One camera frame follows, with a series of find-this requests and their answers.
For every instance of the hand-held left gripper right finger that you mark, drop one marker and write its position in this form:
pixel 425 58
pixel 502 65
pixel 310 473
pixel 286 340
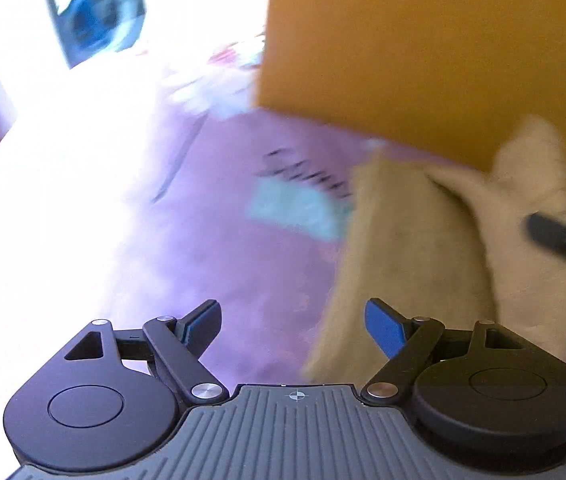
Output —
pixel 385 327

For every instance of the white washing machine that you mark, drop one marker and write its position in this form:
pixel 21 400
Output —
pixel 98 15

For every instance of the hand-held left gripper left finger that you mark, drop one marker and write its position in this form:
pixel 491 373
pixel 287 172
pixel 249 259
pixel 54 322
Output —
pixel 202 325

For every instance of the purple printed bed sheet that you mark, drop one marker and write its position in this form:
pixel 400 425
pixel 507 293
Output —
pixel 243 280

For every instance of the orange board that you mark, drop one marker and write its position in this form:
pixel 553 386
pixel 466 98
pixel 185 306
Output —
pixel 413 45

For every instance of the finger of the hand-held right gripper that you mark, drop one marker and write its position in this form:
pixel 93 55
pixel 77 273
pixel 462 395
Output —
pixel 563 240

